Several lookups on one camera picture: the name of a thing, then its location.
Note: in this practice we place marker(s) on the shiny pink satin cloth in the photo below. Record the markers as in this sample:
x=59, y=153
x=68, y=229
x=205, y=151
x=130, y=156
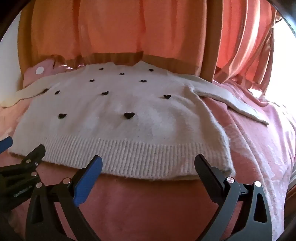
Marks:
x=69, y=63

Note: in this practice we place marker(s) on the bright window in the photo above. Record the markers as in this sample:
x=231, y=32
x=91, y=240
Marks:
x=284, y=69

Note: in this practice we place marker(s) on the pink pillow with white dot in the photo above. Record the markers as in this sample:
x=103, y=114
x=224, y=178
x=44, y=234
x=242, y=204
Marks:
x=46, y=69

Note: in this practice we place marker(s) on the pink printed blanket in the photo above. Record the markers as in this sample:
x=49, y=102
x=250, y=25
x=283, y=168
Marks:
x=143, y=208

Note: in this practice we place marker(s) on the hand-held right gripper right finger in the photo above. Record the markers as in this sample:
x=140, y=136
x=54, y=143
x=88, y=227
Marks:
x=209, y=178

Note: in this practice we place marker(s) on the white sweater with black hearts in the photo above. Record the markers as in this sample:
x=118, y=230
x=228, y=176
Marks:
x=138, y=129

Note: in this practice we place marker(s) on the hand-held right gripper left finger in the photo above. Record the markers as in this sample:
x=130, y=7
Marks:
x=89, y=180

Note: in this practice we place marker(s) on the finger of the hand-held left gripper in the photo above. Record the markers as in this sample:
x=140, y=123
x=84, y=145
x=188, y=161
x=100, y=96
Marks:
x=5, y=144
x=34, y=154

